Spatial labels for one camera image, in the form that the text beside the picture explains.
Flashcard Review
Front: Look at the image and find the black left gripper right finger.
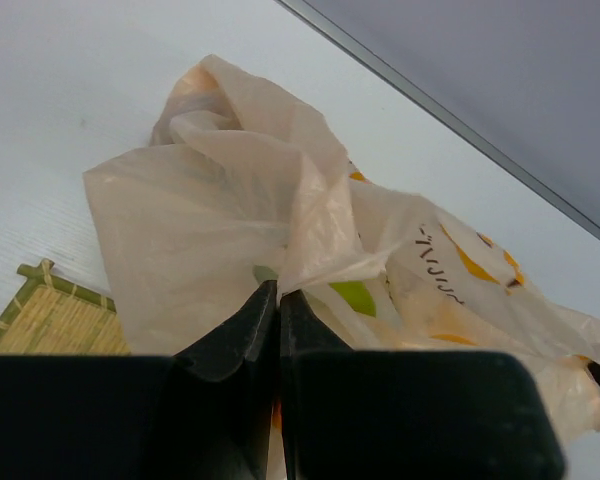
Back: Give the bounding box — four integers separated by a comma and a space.
280, 292, 565, 479

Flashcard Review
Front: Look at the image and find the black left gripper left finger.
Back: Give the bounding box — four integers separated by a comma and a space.
0, 281, 278, 479

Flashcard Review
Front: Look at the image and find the green fake pear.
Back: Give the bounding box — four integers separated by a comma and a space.
252, 265, 377, 317

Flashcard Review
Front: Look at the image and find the translucent banana-print plastic bag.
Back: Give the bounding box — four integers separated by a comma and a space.
84, 56, 600, 442

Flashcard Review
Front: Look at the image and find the square bamboo mat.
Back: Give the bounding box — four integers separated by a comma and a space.
0, 258, 130, 355

